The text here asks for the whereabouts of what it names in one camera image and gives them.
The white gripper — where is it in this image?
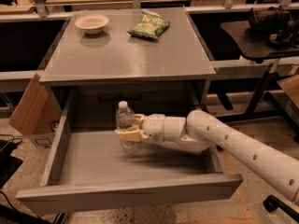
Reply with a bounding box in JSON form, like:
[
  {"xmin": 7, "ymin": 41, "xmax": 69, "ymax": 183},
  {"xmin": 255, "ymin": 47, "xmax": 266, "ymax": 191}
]
[{"xmin": 114, "ymin": 114, "xmax": 165, "ymax": 143}]

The clear plastic water bottle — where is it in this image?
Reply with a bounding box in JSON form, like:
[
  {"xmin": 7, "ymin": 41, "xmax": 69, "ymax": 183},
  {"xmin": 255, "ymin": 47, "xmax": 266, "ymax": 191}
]
[{"xmin": 116, "ymin": 101, "xmax": 137, "ymax": 154}]

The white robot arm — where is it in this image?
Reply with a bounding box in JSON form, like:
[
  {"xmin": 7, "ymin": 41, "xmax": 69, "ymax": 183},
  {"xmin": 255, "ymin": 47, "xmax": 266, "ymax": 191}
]
[{"xmin": 115, "ymin": 110, "xmax": 299, "ymax": 204}]

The grey open top drawer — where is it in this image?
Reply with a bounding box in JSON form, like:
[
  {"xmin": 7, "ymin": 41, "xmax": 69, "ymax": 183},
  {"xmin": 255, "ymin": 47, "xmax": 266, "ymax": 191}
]
[{"xmin": 17, "ymin": 91, "xmax": 243, "ymax": 214}]

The grey cabinet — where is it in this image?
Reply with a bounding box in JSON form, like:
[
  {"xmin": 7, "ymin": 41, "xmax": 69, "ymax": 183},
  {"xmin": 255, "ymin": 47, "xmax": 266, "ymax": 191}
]
[{"xmin": 39, "ymin": 7, "xmax": 217, "ymax": 133}]

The brown cardboard box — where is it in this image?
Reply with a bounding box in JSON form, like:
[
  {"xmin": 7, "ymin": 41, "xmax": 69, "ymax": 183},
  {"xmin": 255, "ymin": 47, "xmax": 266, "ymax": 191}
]
[{"xmin": 8, "ymin": 74, "xmax": 61, "ymax": 148}]

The green chip bag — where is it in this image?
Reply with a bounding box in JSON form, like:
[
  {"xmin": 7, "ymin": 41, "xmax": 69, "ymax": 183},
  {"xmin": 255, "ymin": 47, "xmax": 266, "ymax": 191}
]
[{"xmin": 127, "ymin": 9, "xmax": 170, "ymax": 40}]

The white paper bowl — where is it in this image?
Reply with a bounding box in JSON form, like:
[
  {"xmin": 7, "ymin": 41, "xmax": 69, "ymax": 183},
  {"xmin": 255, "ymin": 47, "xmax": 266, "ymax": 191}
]
[{"xmin": 75, "ymin": 14, "xmax": 109, "ymax": 35}]

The black equipment at left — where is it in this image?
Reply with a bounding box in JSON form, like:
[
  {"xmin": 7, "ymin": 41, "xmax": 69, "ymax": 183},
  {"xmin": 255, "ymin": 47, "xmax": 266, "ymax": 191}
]
[{"xmin": 0, "ymin": 134, "xmax": 66, "ymax": 224}]

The black side table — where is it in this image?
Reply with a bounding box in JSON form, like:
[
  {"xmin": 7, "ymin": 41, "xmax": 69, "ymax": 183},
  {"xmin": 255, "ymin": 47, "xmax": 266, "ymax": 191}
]
[{"xmin": 219, "ymin": 21, "xmax": 299, "ymax": 141}]

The black chair caster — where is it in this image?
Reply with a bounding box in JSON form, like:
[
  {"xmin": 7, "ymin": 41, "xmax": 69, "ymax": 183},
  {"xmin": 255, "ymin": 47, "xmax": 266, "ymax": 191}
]
[{"xmin": 263, "ymin": 195, "xmax": 299, "ymax": 223}]

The black device on table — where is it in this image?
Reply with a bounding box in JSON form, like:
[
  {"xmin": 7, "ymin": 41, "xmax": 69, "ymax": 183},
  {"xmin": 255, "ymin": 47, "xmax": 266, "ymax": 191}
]
[{"xmin": 249, "ymin": 7, "xmax": 299, "ymax": 49}]

